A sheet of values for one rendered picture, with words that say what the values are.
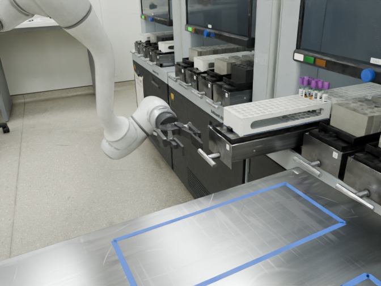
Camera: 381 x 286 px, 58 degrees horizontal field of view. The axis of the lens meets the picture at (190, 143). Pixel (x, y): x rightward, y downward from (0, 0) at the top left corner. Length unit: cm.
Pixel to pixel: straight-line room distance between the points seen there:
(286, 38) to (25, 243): 158
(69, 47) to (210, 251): 391
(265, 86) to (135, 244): 84
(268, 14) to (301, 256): 85
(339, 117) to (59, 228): 155
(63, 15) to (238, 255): 70
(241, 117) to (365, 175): 31
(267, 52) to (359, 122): 43
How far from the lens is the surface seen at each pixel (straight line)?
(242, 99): 133
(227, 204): 62
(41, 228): 208
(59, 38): 428
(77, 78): 437
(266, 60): 122
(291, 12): 112
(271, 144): 93
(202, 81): 150
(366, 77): 87
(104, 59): 105
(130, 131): 122
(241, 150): 89
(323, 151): 92
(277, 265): 52
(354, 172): 86
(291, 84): 113
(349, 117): 95
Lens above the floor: 118
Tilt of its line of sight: 25 degrees down
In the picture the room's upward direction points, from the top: 2 degrees counter-clockwise
